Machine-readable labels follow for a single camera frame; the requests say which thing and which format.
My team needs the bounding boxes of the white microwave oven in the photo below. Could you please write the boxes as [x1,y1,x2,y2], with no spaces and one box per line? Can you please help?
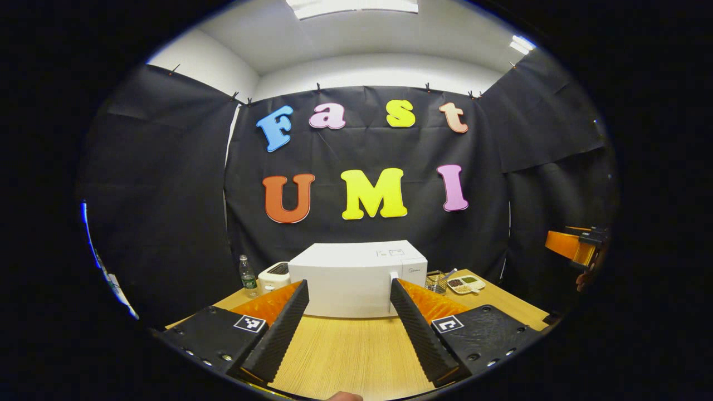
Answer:
[288,240,428,319]

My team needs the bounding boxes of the clear plastic water bottle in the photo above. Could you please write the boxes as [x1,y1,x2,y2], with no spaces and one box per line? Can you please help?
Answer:
[239,255,260,299]

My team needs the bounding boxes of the black backdrop cloth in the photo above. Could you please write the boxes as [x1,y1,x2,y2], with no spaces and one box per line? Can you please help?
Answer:
[75,47,620,329]

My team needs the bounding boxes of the white toaster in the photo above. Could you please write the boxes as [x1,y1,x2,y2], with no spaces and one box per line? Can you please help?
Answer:
[258,261,291,295]

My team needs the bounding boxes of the small wire mesh basket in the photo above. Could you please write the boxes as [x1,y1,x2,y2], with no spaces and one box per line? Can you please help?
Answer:
[426,268,458,294]

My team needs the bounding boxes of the white divided snack tray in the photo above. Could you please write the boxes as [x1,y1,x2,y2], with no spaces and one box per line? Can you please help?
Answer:
[447,275,486,295]

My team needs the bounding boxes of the row of black cloth clips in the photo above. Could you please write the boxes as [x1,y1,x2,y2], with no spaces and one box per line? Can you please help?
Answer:
[169,62,516,106]

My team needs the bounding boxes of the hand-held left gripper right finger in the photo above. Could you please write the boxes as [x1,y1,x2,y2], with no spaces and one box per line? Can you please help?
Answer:
[389,277,544,388]

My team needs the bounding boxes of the large ceiling light panel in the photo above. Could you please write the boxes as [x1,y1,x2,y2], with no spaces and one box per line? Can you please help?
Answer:
[286,0,419,21]

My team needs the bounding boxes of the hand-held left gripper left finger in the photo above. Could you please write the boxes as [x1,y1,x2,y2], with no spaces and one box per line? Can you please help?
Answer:
[153,278,310,385]

